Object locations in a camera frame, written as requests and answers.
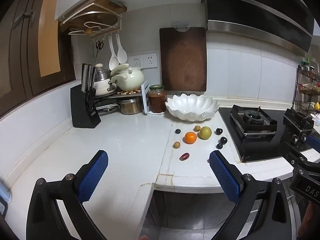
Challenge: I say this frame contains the black burner grate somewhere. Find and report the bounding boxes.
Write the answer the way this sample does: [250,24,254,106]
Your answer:
[230,104,278,139]
[283,107,315,135]

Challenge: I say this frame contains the cream ceramic pot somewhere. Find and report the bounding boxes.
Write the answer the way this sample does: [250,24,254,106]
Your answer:
[110,64,145,91]

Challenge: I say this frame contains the white scalloped bowl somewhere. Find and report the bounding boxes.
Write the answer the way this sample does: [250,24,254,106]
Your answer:
[165,93,220,122]

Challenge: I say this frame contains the white wall outlet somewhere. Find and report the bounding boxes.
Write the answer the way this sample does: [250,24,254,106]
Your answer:
[143,52,158,68]
[127,55,144,69]

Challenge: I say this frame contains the white enamel saucepan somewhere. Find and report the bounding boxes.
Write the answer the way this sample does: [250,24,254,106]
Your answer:
[94,79,118,97]

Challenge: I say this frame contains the black-handled scissors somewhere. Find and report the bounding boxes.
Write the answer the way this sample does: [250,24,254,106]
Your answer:
[94,40,104,63]

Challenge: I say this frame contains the round wooden board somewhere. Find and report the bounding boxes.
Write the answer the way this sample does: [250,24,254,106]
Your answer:
[60,12,118,34]

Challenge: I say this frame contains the white counter shelf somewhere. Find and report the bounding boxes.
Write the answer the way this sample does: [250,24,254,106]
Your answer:
[94,80,150,115]

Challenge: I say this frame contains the yellow-green orange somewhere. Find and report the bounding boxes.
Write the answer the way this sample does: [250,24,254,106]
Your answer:
[199,126,212,140]

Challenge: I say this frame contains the black wire spice rack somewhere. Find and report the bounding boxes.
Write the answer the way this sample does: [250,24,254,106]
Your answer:
[292,64,320,117]

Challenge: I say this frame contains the rectangular wooden board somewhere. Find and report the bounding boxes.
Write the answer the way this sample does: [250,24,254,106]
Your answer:
[82,0,127,13]

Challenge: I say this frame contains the white plastic spoon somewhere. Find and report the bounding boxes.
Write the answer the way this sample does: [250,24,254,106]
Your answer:
[108,36,120,70]
[116,34,128,64]

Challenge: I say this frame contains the person's right hand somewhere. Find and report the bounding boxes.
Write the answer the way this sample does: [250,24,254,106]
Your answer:
[297,201,317,239]

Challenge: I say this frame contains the steel-handled knife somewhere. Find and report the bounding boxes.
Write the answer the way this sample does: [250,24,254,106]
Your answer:
[86,64,92,92]
[81,63,87,92]
[90,67,97,90]

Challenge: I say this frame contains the orange mandarin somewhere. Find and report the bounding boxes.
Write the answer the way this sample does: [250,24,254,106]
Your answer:
[184,132,197,144]

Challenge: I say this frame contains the brown window frame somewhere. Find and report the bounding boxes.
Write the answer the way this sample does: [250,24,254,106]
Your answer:
[0,0,75,118]

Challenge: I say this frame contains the black range hood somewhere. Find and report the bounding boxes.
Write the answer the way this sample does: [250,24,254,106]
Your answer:
[202,0,315,53]

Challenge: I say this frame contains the black glass cooktop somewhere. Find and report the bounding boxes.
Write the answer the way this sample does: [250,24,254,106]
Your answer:
[219,104,320,163]

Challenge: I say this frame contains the white power strip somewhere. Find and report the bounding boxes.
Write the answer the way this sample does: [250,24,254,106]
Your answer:
[0,179,12,215]

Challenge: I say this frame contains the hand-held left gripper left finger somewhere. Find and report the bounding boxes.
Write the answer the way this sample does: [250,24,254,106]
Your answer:
[26,150,109,240]

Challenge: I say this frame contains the tan window panel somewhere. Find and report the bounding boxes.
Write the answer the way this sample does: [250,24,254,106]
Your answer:
[37,0,62,78]

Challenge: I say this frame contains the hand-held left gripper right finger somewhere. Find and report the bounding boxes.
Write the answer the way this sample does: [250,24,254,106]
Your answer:
[209,150,292,240]

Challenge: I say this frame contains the white hanging rack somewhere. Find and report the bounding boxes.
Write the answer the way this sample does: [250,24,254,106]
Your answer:
[59,0,127,38]

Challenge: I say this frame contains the steel pan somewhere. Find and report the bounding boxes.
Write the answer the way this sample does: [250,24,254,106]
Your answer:
[96,102,120,112]

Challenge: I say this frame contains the dark wooden cutting board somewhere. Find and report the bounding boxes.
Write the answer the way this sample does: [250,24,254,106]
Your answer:
[159,27,207,92]

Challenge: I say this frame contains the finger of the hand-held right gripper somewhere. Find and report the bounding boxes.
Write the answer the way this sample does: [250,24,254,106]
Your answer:
[279,142,308,167]
[291,134,320,154]

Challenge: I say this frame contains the steel pot with white knob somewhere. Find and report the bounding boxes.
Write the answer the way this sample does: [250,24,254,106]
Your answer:
[94,63,112,82]

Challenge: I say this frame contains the lidded steel pot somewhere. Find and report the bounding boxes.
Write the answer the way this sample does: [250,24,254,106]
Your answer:
[117,97,142,115]

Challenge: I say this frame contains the black knife block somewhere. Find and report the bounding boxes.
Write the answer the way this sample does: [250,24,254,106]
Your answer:
[70,85,102,129]

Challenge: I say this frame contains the glass jar of red sauce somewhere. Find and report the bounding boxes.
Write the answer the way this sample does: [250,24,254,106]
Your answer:
[148,85,167,114]

